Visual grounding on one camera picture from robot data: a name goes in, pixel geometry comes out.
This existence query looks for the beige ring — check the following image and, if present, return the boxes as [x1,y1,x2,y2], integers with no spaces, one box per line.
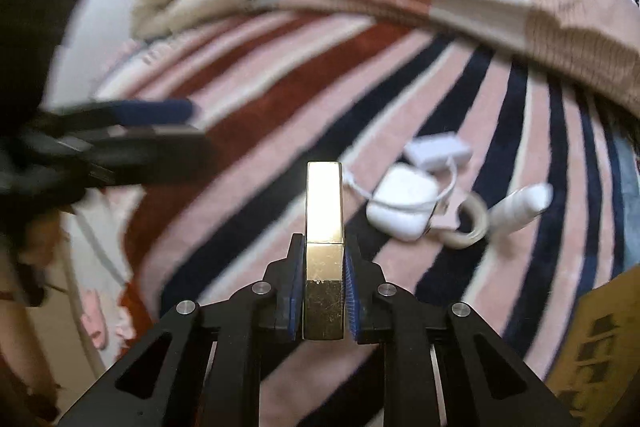
[441,198,489,250]

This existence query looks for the white adapter with cable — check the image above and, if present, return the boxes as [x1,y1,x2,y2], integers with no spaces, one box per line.
[343,133,474,210]

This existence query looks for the gold rectangular lipstick tube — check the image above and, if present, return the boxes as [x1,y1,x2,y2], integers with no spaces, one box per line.
[302,161,347,341]

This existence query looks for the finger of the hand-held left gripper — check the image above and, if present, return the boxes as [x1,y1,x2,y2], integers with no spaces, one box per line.
[35,99,202,134]
[20,127,219,188]

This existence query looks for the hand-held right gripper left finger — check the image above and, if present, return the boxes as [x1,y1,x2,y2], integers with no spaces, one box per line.
[59,233,307,427]

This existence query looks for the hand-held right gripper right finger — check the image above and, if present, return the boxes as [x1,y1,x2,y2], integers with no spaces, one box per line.
[343,235,587,427]

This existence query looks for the striped pink blanket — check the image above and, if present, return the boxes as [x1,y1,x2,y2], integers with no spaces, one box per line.
[95,9,627,427]

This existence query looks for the white earbuds case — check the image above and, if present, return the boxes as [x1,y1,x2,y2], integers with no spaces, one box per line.
[366,165,439,242]

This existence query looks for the yellow cardboard box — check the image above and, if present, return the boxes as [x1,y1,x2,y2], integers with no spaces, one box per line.
[543,272,640,427]

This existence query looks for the white tube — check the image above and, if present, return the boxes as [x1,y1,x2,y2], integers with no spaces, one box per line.
[488,183,555,234]

